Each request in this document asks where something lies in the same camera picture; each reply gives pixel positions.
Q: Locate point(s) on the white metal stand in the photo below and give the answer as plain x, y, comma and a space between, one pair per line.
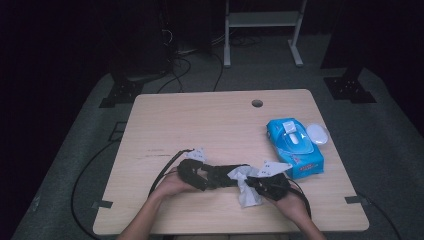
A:
263, 19

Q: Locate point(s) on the grey tape strip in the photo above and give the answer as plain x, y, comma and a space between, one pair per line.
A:
356, 200
101, 204

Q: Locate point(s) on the person's right hand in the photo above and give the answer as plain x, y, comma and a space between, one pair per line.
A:
291, 203

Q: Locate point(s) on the blue wet wipes pack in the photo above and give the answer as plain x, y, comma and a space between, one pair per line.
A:
300, 150

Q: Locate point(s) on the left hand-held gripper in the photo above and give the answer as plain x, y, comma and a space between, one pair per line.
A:
190, 175

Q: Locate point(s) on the black metal stand base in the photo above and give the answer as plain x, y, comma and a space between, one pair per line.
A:
350, 90
121, 93

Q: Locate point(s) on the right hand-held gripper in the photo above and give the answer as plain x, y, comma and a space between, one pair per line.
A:
270, 188

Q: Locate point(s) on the white wet wipe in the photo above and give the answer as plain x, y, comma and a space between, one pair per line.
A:
248, 196

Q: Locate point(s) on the blue toy car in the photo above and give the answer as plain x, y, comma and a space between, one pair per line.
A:
223, 176

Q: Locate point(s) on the person's left hand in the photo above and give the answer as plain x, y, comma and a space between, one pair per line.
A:
173, 186

